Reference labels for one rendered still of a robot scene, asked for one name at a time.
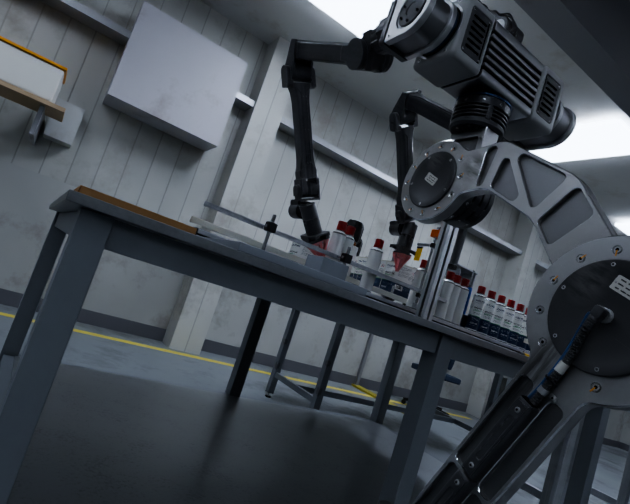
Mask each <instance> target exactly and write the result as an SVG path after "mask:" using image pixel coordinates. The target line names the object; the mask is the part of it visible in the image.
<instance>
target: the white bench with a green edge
mask: <svg viewBox="0 0 630 504"><path fill-rule="evenodd" d="M299 314H300V311H298V310H295V309H292V311H291V314H290V317H289V320H288V323H287V326H286V329H285V332H284V335H283V338H282V342H281V345H280V348H279V351H278V354H277V357H276V360H275V363H274V366H273V369H272V372H271V375H270V378H269V381H268V384H267V387H266V390H265V391H266V392H268V395H265V396H266V397H268V398H271V396H270V395H269V394H270V393H271V394H274V390H275V387H276V384H277V381H278V380H279V381H281V382H282V383H284V384H285V385H287V386H288V387H289V388H291V389H292V390H294V391H295V392H297V393H298V394H300V395H301V396H303V397H304V398H306V399H307V400H308V401H310V402H311V403H310V406H309V408H311V409H316V410H319V409H320V406H321V403H322V399H323V396H325V397H330V398H335V399H339V400H344V401H349V402H354V403H359V404H363V405H368V406H374V403H375V401H373V400H368V399H363V398H359V397H354V396H350V395H345V394H340V393H336V392H331V391H327V390H326V387H327V384H328V380H329V377H330V374H331V371H332V368H333V364H334V361H335V358H336V355H337V352H338V349H339V345H340V342H341V339H342V336H343V333H344V329H345V326H346V325H342V324H339V323H336V324H335V327H334V330H333V334H332V337H331V340H330V343H329V346H328V349H327V352H326V356H325V359H324V362H323V365H322V368H321V371H320V375H319V378H318V381H317V384H316V387H315V388H313V387H308V386H304V385H299V384H295V383H294V382H292V381H291V380H289V379H288V378H286V377H285V376H283V375H282V374H280V372H281V369H282V366H283V363H284V360H285V357H286V354H287V351H288V348H289V345H290V342H291V338H292V335H293V332H294V329H295V326H296V323H297V320H298V317H299ZM494 373H495V372H494ZM502 379H503V375H501V374H498V373H495V376H494V379H493V383H492V386H491V390H490V394H489V397H488V401H487V405H486V408H485V412H486V411H487V410H488V408H489V407H490V406H491V405H492V403H493V402H494V401H495V400H496V399H497V397H498V394H499V390H500V386H501V383H502ZM312 394H313V395H312ZM405 409H406V408H405V407H400V406H395V405H391V404H388V407H387V410H392V411H397V412H402V413H404V412H405ZM485 412H484V413H485ZM433 419H435V420H440V421H444V422H449V423H454V424H456V425H458V426H460V427H462V428H464V429H466V430H468V431H471V429H472V428H473V427H472V426H469V425H467V424H465V423H463V422H461V421H459V420H457V419H455V418H453V417H451V416H449V415H447V414H445V413H443V412H441V411H439V410H437V409H436V411H435V414H434V418H433Z"/></svg>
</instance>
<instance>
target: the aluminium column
mask: <svg viewBox="0 0 630 504"><path fill-rule="evenodd" d="M458 229H459V228H454V227H453V226H451V225H449V224H447V223H446V222H444V221H443V222H442V225H441V229H440V232H439V235H438V239H437V242H436V245H435V249H434V252H433V256H432V259H431V262H430V266H429V269H428V272H427V276H426V279H425V282H424V286H423V289H422V292H421V296H420V299H419V302H418V306H417V309H416V313H415V316H418V317H421V318H424V319H426V320H429V321H432V317H433V314H434V310H435V307H436V304H437V300H438V297H439V293H440V290H441V287H442V283H443V280H444V276H445V273H446V270H447V266H448V263H449V259H450V256H451V253H452V249H453V246H454V242H455V239H456V236H457V232H458Z"/></svg>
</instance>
